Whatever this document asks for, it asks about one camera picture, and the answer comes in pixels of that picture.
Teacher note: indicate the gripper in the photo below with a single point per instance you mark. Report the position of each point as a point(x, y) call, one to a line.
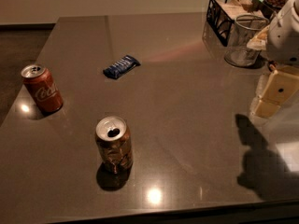
point(284, 42)

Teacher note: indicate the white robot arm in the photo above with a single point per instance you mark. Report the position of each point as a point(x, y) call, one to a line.
point(280, 41)

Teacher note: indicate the blue rxbar blueberry wrapper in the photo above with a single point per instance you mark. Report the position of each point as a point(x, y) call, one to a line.
point(121, 67)

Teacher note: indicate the black wire basket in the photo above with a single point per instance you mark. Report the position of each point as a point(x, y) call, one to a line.
point(218, 19)

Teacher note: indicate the red Coca-Cola can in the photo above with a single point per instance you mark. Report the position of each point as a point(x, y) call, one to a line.
point(39, 82)

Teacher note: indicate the snack packets in basket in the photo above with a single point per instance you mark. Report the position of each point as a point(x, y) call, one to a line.
point(234, 8)

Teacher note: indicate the clear glass cup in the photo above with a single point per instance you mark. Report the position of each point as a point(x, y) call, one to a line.
point(245, 28)

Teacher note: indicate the orange soda can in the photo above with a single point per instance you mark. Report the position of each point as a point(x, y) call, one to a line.
point(113, 137)

